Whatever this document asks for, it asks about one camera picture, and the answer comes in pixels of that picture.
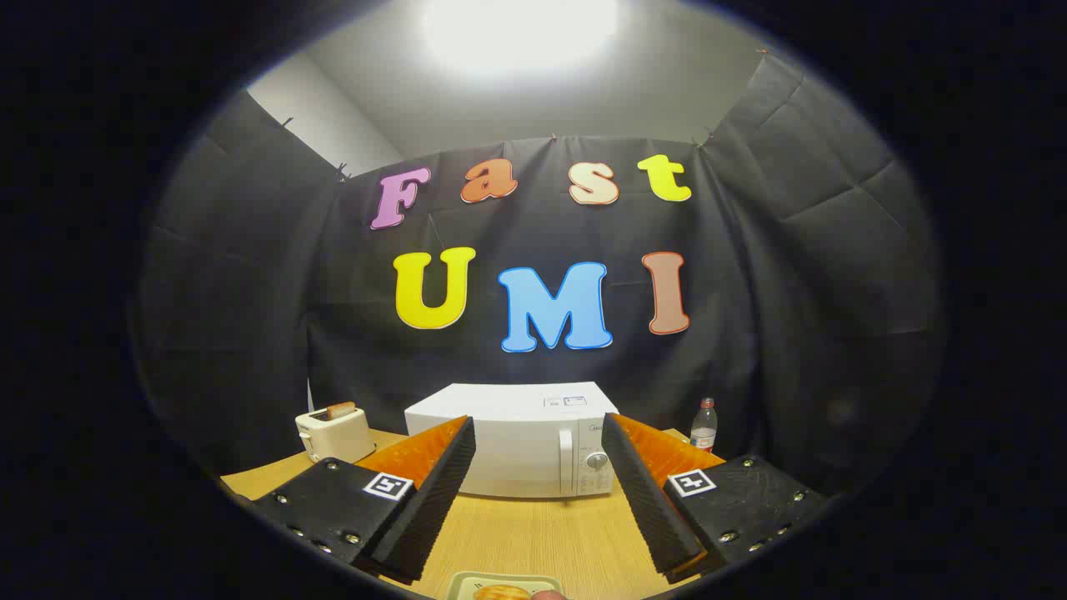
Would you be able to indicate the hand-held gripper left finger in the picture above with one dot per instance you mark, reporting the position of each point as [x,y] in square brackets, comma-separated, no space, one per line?
[433,508]

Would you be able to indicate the cream cherry print plate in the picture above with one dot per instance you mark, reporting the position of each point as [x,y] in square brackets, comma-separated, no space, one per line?
[463,583]

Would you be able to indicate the clear red label water bottle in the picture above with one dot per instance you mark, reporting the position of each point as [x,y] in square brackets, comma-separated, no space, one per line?
[704,433]

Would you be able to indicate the round golden bread bun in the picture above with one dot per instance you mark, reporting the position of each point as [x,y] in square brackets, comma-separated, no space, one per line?
[500,593]

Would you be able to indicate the cream toaster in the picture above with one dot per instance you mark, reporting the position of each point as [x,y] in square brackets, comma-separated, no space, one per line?
[338,437]

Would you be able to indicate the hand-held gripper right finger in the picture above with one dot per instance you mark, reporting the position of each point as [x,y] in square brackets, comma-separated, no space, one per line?
[646,508]

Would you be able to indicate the white microwave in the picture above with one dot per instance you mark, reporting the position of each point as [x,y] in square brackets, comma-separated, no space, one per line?
[517,450]

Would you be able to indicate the brown toast slice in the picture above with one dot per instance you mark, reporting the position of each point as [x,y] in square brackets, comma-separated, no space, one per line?
[341,410]

